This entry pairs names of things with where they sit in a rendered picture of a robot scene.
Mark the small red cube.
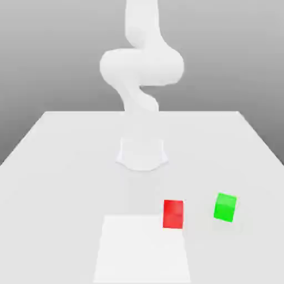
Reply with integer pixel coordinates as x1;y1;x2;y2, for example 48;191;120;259
162;199;184;230

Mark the small green cube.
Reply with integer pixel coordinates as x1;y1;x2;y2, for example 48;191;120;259
213;192;237;223

